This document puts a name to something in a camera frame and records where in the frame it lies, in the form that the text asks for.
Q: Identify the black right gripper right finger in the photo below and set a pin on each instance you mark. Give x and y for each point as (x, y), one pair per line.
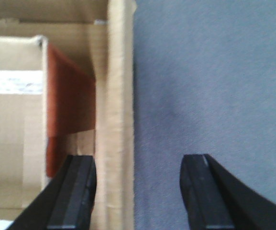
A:
(216, 200)

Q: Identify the red and white inner box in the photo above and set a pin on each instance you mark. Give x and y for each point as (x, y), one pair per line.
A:
(47, 111)

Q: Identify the worn cardboard box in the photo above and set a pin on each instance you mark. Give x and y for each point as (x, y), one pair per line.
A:
(98, 36)

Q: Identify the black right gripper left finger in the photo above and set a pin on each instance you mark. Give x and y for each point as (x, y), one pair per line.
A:
(67, 201)

